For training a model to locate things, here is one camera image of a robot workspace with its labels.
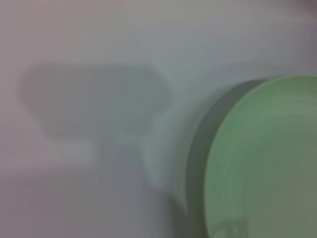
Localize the green plastic plate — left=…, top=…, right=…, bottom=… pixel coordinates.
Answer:
left=204, top=75, right=317, bottom=238

